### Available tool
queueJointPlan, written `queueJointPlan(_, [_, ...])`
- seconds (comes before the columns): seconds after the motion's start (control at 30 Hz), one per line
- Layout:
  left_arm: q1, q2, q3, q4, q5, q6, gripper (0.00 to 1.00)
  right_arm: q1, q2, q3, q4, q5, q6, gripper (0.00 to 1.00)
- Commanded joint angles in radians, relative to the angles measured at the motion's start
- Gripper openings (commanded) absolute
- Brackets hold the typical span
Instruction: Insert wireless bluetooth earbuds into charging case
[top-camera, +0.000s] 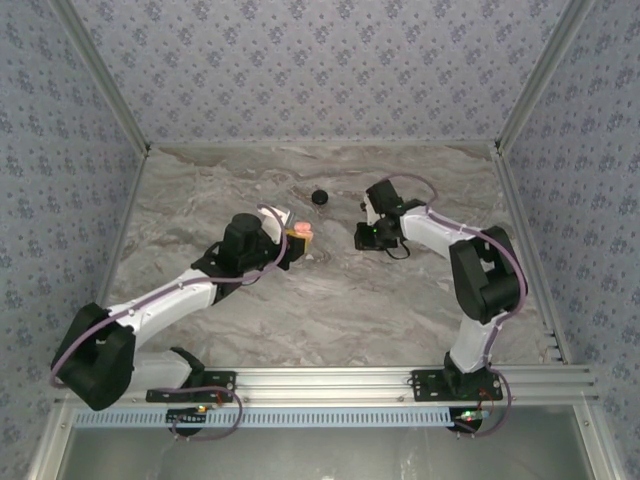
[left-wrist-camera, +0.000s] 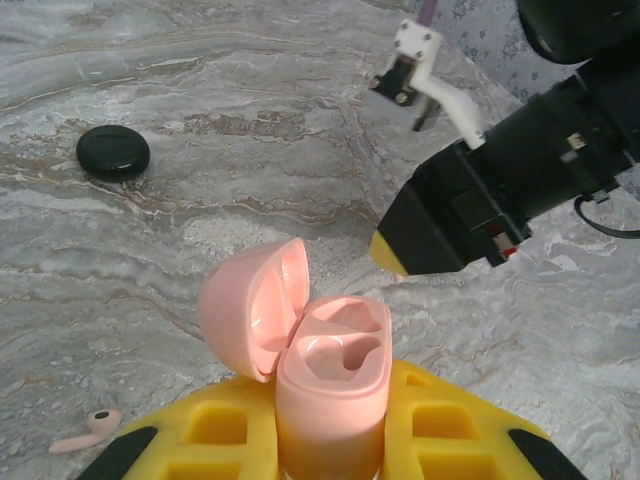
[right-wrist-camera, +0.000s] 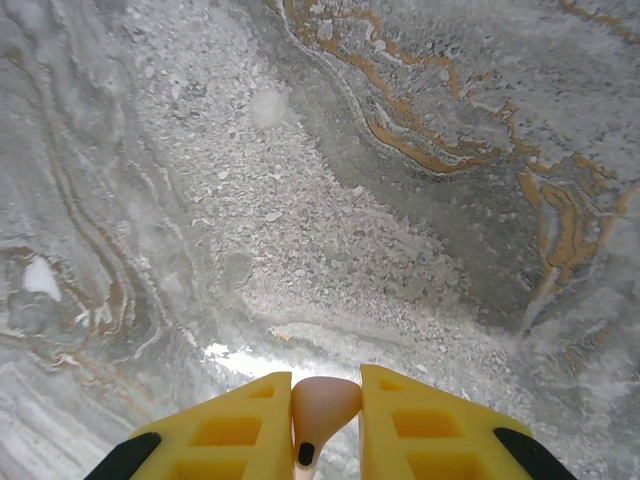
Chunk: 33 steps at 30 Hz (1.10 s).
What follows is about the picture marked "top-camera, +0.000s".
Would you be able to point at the pink earbud charging case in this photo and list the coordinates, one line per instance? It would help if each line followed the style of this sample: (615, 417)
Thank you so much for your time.
(303, 228)

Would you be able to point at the black earbud charging case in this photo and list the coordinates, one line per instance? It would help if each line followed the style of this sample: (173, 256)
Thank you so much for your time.
(318, 196)

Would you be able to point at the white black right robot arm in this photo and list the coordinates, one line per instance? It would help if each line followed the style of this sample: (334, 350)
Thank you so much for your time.
(480, 280)

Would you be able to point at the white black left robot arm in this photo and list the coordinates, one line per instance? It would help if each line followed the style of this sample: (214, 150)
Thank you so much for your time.
(165, 300)

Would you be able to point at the small LED circuit board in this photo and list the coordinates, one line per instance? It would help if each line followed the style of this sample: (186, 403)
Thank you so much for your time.
(185, 415)
(470, 416)

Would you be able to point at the grey metal panel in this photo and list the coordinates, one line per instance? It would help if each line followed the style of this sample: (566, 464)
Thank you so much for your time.
(320, 455)

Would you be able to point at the aluminium side rail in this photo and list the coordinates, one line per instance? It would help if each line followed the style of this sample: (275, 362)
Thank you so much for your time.
(515, 200)
(131, 200)

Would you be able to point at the long aluminium frame rail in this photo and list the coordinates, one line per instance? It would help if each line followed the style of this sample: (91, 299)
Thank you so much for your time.
(320, 385)

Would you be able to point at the aluminium frame post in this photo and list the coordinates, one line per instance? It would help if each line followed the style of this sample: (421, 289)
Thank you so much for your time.
(545, 75)
(100, 75)

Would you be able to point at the aluminium frame leg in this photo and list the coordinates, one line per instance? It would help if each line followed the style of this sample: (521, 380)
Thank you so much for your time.
(597, 445)
(50, 445)

